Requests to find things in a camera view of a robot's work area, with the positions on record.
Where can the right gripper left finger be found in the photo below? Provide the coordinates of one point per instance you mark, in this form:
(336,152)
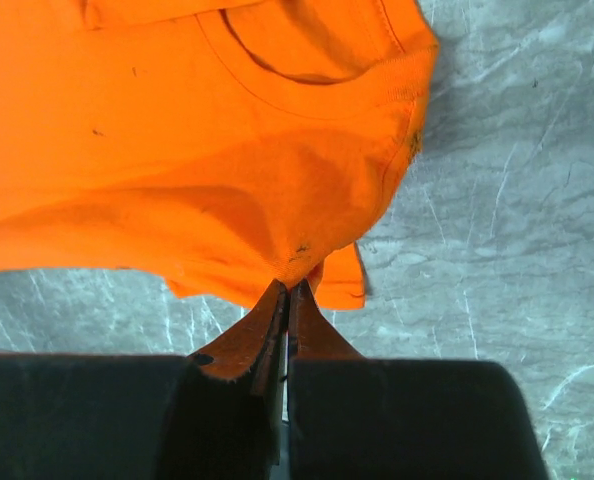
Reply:
(213,414)

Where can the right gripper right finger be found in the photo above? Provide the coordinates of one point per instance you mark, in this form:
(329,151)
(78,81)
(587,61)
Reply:
(354,417)

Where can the orange t shirt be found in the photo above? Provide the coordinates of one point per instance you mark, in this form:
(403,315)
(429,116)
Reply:
(218,144)

